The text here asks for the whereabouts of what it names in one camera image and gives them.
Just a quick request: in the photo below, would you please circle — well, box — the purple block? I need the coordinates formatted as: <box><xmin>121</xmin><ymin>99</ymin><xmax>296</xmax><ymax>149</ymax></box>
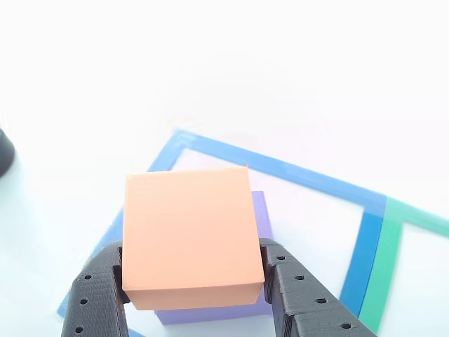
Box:
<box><xmin>154</xmin><ymin>190</ymin><xmax>278</xmax><ymax>326</ymax></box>

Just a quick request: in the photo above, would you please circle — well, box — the orange block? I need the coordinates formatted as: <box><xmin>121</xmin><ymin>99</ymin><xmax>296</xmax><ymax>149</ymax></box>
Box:
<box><xmin>121</xmin><ymin>166</ymin><xmax>266</xmax><ymax>312</ymax></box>

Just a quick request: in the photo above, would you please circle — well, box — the blue tape square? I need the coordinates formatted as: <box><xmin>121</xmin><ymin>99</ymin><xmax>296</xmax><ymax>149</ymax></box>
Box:
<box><xmin>57</xmin><ymin>128</ymin><xmax>387</xmax><ymax>337</ymax></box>

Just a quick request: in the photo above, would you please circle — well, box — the green tape square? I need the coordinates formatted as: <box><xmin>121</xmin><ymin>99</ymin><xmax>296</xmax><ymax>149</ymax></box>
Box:
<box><xmin>357</xmin><ymin>196</ymin><xmax>449</xmax><ymax>336</ymax></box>

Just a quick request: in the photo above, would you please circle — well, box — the black camera tripod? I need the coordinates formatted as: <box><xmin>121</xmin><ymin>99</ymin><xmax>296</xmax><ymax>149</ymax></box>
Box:
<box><xmin>0</xmin><ymin>128</ymin><xmax>17</xmax><ymax>178</ymax></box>

